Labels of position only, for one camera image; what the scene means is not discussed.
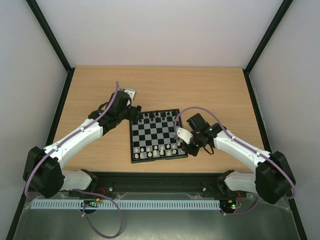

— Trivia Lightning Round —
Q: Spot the black magnetic chess board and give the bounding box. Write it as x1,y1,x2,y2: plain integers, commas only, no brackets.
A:
129,116,188,164

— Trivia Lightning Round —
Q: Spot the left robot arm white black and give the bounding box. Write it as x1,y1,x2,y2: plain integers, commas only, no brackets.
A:
23,88,141,198

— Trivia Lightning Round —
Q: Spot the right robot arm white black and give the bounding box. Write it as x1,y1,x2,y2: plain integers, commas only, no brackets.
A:
175,113,296,204

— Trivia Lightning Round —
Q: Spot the black chess piece row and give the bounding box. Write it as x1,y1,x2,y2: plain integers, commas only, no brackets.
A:
131,109,179,124

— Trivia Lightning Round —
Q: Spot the white king chess piece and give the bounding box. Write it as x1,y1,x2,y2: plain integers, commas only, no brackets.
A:
159,146,164,156

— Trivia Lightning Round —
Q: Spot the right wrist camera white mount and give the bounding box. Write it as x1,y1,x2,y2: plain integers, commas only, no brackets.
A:
174,127,193,145

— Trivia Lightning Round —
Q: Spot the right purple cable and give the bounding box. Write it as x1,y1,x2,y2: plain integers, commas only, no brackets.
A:
173,106,298,216

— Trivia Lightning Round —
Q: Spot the purple cable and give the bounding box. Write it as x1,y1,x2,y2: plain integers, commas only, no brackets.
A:
173,106,298,216
24,81,124,238

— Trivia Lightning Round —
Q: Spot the black aluminium frame rail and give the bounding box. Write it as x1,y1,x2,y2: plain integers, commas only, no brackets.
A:
24,171,291,198

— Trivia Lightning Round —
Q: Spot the light blue slotted cable duct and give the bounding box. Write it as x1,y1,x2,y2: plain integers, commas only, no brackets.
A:
30,199,220,211

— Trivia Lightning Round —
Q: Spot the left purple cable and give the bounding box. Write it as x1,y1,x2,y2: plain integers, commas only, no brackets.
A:
24,81,124,238

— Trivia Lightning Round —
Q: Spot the left frame post black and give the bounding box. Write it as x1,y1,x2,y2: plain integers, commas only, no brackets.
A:
26,0,75,73

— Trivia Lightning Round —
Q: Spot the frame post black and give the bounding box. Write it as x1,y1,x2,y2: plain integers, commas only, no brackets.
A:
244,0,294,73
26,0,75,73

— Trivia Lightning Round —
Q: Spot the right frame post black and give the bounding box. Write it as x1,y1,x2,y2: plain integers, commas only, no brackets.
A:
244,0,294,73

